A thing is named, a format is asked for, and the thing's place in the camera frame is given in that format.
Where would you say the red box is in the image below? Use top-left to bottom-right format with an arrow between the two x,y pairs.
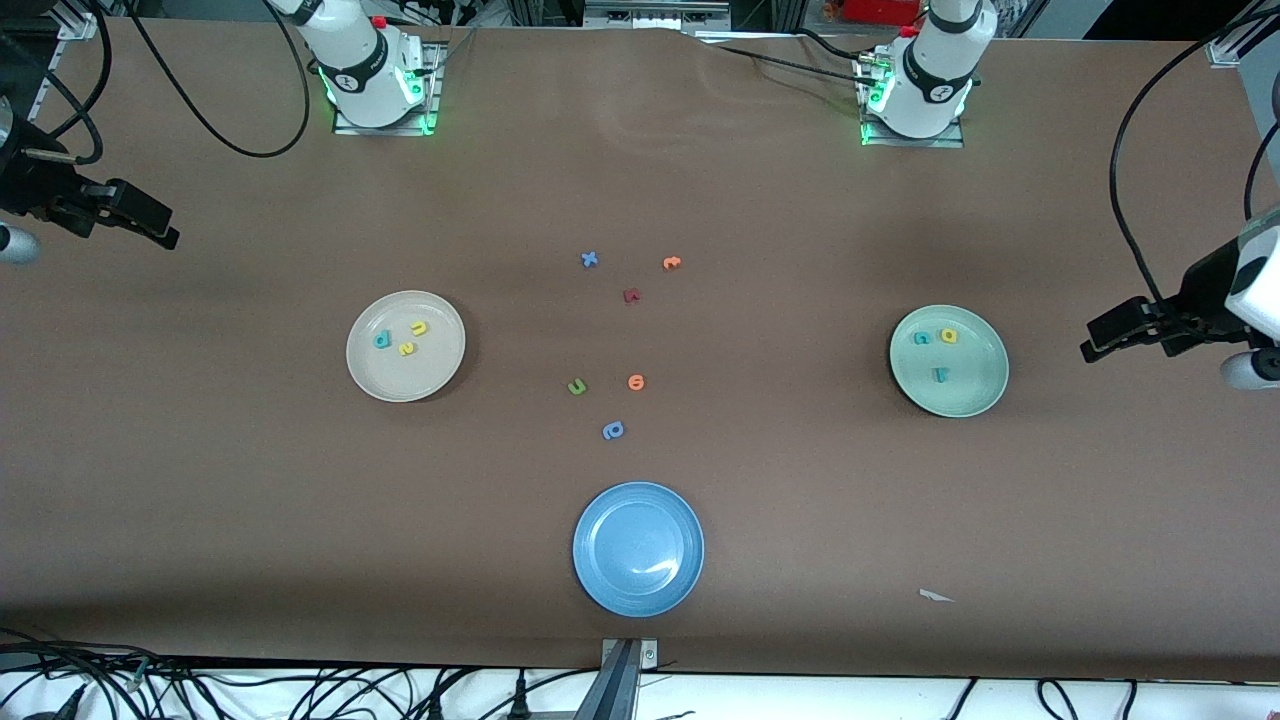
843,0 -> 923,27

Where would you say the beige brown plate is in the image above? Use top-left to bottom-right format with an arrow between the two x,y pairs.
346,290 -> 467,403

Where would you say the black cable on table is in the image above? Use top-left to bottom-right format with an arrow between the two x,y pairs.
700,38 -> 873,81
795,27 -> 906,59

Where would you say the pale green plate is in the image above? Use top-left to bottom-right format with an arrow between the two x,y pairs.
889,304 -> 1010,418

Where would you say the brown table cover sheet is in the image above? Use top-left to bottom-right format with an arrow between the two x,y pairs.
0,15 -> 1280,683

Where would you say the blue plate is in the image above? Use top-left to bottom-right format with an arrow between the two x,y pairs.
572,481 -> 706,618

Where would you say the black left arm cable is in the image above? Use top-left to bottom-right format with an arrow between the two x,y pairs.
1110,5 -> 1280,321

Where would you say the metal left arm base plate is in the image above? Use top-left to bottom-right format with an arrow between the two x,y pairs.
858,55 -> 966,149

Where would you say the grey metal frame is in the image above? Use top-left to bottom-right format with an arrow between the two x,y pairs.
583,0 -> 733,33

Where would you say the dark camera mount pole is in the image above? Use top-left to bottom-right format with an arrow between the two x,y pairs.
575,640 -> 641,720

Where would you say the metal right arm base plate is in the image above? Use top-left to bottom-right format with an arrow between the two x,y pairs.
333,45 -> 443,136

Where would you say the aluminium frame profile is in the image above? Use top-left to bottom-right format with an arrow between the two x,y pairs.
35,0 -> 101,113
1205,0 -> 1280,69

